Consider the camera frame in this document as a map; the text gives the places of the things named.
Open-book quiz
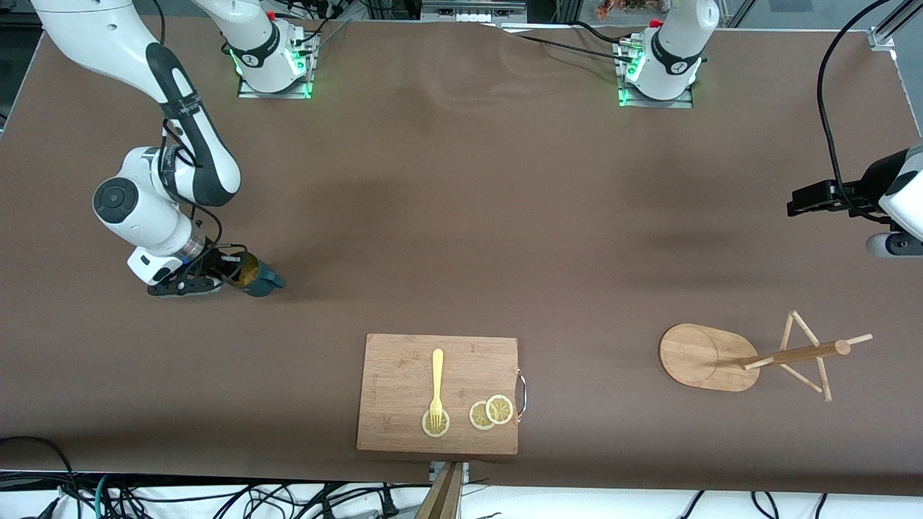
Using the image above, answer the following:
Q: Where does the teal ribbed cup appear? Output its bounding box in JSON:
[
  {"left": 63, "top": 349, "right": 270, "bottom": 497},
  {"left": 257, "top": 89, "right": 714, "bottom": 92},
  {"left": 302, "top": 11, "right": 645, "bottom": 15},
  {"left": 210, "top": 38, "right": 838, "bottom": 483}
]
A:
[{"left": 229, "top": 252, "right": 287, "bottom": 298}]

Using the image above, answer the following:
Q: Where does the wooden mug rack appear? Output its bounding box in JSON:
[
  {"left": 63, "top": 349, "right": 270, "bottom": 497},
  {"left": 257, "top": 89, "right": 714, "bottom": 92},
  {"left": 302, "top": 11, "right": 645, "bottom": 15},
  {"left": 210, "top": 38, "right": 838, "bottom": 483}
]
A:
[{"left": 658, "top": 311, "right": 874, "bottom": 402}]

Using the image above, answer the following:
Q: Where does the bamboo cutting board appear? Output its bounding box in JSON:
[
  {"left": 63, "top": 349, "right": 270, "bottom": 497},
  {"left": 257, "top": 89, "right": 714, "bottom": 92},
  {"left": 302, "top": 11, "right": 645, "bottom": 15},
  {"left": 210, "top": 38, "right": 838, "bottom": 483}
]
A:
[{"left": 356, "top": 333, "right": 520, "bottom": 456}]

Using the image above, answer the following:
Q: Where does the yellow plastic fork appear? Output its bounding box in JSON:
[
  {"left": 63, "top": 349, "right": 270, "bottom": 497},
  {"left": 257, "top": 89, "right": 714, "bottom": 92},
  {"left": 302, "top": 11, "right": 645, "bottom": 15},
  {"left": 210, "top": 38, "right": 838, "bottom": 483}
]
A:
[{"left": 429, "top": 349, "right": 445, "bottom": 430}]

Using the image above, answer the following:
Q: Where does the white power strip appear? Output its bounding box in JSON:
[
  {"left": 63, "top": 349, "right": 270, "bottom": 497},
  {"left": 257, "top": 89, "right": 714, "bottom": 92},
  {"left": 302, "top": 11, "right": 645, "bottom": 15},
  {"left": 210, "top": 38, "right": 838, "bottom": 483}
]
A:
[{"left": 422, "top": 0, "right": 529, "bottom": 24}]

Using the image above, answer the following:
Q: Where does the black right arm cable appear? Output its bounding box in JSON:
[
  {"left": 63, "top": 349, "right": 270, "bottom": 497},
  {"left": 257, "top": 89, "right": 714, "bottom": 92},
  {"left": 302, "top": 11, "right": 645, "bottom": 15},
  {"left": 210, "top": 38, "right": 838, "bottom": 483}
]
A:
[{"left": 159, "top": 119, "right": 226, "bottom": 269}]

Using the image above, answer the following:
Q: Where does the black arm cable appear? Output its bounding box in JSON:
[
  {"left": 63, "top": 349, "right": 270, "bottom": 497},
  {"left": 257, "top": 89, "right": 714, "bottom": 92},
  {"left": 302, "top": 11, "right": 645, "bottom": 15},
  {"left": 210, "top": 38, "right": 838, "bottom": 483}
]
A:
[
  {"left": 817, "top": 0, "right": 895, "bottom": 221},
  {"left": 159, "top": 119, "right": 226, "bottom": 269}
]

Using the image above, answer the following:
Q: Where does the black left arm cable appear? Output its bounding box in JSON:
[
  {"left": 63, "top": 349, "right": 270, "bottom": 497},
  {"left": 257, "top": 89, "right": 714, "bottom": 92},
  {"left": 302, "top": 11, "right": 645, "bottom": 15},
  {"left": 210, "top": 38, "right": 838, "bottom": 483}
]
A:
[{"left": 817, "top": 0, "right": 895, "bottom": 221}]

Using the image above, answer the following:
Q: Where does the aluminium frame profile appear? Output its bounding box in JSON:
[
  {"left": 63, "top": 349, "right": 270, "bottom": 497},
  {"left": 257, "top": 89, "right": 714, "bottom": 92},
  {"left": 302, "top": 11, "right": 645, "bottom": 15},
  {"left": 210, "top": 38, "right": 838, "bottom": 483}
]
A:
[{"left": 869, "top": 0, "right": 923, "bottom": 51}]

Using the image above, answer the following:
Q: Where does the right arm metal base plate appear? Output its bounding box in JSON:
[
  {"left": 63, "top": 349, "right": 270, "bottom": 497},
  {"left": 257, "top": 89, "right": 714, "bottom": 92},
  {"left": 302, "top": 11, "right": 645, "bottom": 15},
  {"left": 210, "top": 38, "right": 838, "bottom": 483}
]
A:
[{"left": 237, "top": 32, "right": 318, "bottom": 100}]

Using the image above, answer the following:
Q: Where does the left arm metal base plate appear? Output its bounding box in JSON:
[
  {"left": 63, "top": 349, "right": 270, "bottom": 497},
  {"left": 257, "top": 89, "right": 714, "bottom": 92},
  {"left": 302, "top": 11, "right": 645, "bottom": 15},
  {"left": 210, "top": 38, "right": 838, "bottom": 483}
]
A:
[{"left": 617, "top": 40, "right": 697, "bottom": 109}]

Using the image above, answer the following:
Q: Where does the black looped floor cable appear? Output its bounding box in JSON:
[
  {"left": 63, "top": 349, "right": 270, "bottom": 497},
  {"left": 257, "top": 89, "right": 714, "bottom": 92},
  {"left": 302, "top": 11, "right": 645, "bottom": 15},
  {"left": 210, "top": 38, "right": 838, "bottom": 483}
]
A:
[{"left": 0, "top": 435, "right": 79, "bottom": 519}]

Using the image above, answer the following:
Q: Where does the teal floor cable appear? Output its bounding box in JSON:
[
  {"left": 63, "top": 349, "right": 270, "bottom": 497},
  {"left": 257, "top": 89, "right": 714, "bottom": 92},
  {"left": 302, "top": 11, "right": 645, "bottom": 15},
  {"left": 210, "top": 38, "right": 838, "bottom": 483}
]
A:
[{"left": 92, "top": 474, "right": 118, "bottom": 519}]

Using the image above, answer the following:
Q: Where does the black base power cable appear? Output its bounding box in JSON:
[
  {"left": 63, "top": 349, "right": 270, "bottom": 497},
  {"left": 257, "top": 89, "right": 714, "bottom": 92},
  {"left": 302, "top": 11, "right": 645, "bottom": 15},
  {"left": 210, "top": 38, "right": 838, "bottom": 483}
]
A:
[{"left": 498, "top": 22, "right": 639, "bottom": 66}]

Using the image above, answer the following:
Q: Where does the metal post bracket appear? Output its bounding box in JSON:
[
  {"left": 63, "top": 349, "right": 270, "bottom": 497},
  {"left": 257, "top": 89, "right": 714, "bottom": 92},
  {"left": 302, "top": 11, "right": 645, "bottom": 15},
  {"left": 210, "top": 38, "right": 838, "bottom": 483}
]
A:
[{"left": 429, "top": 461, "right": 471, "bottom": 485}]

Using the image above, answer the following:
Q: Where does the wooden post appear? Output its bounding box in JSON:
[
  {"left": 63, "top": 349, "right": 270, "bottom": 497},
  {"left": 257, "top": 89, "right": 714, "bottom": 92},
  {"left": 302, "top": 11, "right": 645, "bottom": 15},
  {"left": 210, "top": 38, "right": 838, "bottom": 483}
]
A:
[{"left": 415, "top": 461, "right": 464, "bottom": 519}]

